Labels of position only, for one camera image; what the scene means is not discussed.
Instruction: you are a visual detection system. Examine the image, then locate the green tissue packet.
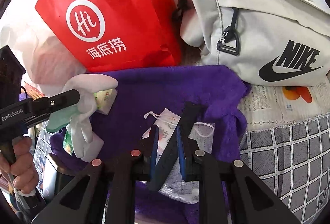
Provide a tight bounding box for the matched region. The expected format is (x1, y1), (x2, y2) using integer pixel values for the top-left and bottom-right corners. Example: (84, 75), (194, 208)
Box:
(93, 88), (118, 115)

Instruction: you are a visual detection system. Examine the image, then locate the person's left hand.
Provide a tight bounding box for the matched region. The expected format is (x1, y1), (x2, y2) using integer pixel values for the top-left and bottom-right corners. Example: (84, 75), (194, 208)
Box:
(0, 137), (40, 194)

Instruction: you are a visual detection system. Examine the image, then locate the red paper bag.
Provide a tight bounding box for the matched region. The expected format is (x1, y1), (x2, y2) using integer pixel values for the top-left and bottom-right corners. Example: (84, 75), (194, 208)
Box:
(34, 0), (182, 73)

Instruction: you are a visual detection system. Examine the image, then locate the white printed cloth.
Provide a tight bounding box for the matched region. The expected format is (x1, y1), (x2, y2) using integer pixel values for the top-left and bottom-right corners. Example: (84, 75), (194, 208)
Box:
(180, 49), (330, 135)

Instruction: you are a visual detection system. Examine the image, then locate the purple towel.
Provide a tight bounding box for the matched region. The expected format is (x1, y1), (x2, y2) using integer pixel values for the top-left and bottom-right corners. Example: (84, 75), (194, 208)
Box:
(48, 65), (252, 217)

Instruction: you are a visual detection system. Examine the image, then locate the dark brown box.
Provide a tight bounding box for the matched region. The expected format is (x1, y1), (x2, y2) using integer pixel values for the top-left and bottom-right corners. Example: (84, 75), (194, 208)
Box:
(48, 152), (78, 201)

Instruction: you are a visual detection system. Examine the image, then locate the black strap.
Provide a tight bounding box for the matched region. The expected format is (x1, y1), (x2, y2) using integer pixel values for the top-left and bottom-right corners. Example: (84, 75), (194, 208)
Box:
(148, 101), (207, 192)

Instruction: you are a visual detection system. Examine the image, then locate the white and green glove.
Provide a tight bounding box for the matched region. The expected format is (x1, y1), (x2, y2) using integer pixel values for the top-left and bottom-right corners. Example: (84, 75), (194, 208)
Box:
(48, 75), (119, 163)

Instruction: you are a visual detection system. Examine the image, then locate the grey waist bag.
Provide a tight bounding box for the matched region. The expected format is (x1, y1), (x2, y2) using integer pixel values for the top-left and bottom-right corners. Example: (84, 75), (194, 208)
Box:
(172, 0), (330, 87)

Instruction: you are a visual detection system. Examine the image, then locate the green snack packet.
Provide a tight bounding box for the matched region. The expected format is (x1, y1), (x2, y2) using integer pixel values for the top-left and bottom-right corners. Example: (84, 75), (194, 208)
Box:
(63, 128), (76, 157)

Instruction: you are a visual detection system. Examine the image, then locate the white plastic bag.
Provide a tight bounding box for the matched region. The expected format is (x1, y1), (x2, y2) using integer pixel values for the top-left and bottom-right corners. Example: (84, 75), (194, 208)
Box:
(0, 22), (88, 96)

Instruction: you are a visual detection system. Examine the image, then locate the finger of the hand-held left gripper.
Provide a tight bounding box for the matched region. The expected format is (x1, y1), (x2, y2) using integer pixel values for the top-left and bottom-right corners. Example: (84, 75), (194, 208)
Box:
(30, 88), (81, 118)

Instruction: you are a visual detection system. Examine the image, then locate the grey plaid bedsheet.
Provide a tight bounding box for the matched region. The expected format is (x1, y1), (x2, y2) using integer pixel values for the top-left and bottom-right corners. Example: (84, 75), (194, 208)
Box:
(33, 113), (330, 224)

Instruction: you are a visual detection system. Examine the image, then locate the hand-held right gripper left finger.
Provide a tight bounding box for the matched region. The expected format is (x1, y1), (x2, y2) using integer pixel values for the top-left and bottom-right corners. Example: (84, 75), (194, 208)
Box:
(30, 124), (159, 224)

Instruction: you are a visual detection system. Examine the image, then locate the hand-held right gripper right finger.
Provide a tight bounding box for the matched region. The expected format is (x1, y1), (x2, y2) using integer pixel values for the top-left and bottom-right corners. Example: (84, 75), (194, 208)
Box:
(175, 125), (303, 224)

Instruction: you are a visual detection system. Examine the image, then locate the person's left forearm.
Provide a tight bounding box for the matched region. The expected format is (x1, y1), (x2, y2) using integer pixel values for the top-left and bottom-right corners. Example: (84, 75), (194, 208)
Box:
(13, 192), (48, 222)

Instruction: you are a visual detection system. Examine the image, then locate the white drawstring pouch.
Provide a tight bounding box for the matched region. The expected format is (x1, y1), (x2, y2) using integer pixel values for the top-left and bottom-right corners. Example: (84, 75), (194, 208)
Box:
(141, 108), (216, 204)

